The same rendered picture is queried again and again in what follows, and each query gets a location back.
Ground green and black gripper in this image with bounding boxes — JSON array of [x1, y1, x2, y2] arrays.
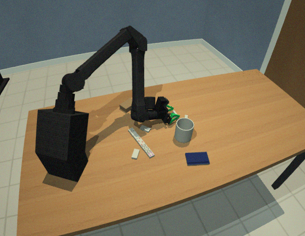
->
[[154, 105, 180, 124]]

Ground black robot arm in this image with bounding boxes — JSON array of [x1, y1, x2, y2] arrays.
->
[[53, 26, 169, 122]]

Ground white domino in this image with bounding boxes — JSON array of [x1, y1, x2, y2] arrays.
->
[[128, 128, 137, 136], [131, 149, 140, 159], [138, 141, 148, 150], [144, 148, 154, 158], [133, 134, 142, 143]]

